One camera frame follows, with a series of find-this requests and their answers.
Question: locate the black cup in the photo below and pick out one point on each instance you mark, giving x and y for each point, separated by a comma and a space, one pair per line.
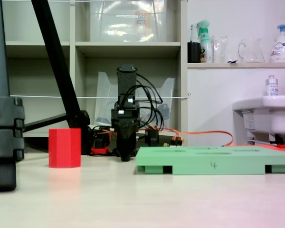
194, 53

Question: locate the green spray bottle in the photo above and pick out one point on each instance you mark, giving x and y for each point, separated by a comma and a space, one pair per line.
204, 45

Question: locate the slim black tripod leg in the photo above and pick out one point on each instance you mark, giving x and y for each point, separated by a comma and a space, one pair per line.
54, 54

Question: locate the small clear sanitizer bottle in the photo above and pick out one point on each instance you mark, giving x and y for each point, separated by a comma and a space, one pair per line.
272, 88

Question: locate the clear glass pitcher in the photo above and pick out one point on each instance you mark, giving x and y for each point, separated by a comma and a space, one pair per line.
251, 52

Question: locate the clear plastic storage box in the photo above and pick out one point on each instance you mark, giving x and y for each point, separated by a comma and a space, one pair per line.
114, 23

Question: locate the thick notched black tripod leg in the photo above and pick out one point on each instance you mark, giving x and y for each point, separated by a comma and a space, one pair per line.
0, 71

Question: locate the black gripper jaw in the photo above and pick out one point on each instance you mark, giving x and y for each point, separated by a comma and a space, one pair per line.
126, 147

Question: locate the flat orange block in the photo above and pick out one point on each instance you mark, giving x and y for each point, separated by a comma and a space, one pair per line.
283, 146

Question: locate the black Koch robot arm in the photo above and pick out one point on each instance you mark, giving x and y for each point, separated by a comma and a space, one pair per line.
126, 83

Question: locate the black tripod brace bar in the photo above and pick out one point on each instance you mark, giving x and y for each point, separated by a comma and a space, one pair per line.
45, 122

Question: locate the green shape sorter board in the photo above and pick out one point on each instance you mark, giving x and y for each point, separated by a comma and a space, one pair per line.
204, 161

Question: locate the white foam pump bottle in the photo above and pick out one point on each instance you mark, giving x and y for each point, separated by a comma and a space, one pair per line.
281, 50

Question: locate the beige shelf unit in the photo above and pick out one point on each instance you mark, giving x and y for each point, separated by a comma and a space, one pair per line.
128, 46

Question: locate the small blue white packet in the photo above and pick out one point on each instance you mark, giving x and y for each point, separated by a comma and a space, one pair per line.
232, 61

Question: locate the red octagonal pillar block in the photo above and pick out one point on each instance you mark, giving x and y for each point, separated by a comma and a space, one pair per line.
64, 148

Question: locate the clear plastic document tray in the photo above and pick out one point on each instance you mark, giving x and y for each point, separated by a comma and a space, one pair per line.
104, 95

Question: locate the white sink basin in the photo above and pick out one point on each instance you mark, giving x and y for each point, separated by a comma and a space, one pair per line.
275, 114

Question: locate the clear measuring cup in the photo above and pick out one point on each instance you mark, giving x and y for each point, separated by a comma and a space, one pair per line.
219, 52

